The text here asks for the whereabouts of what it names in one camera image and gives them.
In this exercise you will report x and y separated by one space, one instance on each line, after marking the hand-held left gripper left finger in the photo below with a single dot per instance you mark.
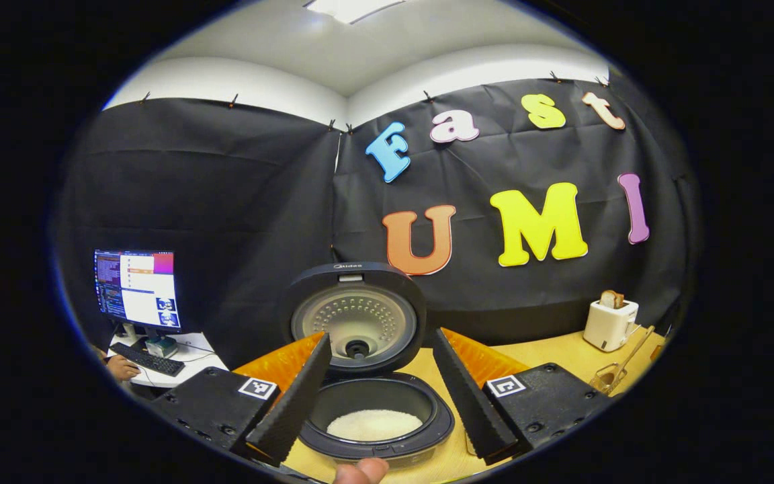
296 396

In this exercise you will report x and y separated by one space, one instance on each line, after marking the toast bread slice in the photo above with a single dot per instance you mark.
612 299

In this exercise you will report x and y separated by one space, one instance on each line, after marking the ceiling light panel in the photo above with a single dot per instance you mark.
353 8

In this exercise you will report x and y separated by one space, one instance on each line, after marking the small green box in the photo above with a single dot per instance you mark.
160 347

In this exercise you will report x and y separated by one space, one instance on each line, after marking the wooden spoon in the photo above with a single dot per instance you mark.
632 356

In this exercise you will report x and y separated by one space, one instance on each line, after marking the white rice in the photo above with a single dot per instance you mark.
373 425

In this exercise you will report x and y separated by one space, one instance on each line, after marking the computer monitor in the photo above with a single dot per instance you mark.
138 289

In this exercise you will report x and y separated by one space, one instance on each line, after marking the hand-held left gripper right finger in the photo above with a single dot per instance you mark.
471 403

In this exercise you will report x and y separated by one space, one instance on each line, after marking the dark grey rice cooker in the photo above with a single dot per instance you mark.
360 316

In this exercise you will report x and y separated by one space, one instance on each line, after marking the black keyboard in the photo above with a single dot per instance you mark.
148 359

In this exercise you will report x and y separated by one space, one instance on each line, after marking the white toaster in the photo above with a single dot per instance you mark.
605 329

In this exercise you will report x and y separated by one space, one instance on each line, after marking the white side table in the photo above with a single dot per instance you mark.
202 359

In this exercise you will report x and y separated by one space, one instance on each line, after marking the black backdrop cloth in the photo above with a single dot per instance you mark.
226 202

